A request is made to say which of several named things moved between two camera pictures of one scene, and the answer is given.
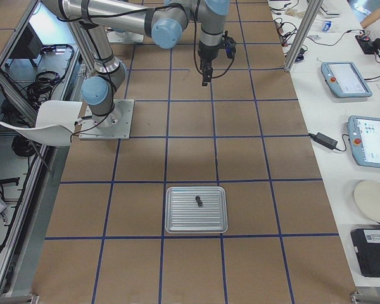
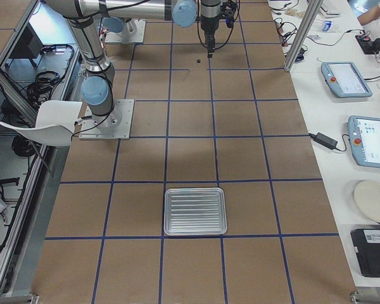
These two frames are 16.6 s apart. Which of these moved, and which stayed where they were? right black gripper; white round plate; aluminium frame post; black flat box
Moved: right black gripper
Stayed: black flat box; white round plate; aluminium frame post
